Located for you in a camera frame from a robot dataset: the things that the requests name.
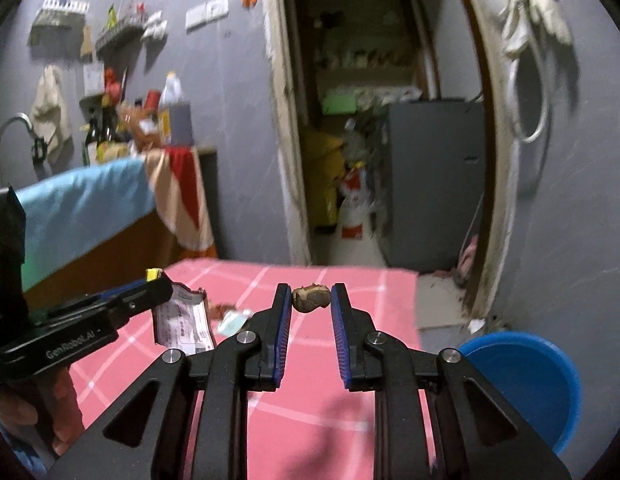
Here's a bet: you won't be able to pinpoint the yellow seasoning wrapper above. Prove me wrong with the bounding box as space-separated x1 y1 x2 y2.
145 268 163 282

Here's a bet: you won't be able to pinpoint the beige shell-like trash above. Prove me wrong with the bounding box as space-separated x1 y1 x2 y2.
293 284 331 314

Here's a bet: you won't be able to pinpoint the person's left hand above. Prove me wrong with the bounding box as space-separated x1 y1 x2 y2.
0 367 85 455

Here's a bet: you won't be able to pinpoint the blue plastic bucket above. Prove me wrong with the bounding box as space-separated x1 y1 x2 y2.
459 332 582 454

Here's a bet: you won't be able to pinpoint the light blue towel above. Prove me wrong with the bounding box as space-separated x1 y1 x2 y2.
17 157 156 290

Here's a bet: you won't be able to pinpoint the pink checked tablecloth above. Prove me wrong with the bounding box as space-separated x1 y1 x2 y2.
70 258 419 479

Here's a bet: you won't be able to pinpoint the metal faucet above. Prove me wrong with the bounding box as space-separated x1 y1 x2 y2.
0 112 47 190

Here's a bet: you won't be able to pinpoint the red beige striped cloth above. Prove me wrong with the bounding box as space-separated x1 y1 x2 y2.
142 146 218 258

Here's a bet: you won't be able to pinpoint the hanging beige rag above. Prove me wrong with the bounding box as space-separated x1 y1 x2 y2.
30 64 71 165

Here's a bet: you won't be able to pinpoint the large oil jug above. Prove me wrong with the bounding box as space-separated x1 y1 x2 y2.
158 72 194 146

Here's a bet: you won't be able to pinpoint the red cup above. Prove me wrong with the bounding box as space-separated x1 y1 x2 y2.
142 89 161 112

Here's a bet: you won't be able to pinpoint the grey washing machine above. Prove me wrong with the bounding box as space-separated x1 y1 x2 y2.
378 100 486 273

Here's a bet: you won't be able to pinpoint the yellow bag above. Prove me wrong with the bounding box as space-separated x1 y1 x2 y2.
301 128 346 233

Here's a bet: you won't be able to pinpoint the white rubber gloves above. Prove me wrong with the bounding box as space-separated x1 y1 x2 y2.
501 0 572 58

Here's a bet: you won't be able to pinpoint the wall wire shelf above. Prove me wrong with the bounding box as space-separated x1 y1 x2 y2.
95 15 147 58

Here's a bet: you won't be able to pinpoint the white wall switch panel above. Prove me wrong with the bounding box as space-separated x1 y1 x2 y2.
185 0 229 30

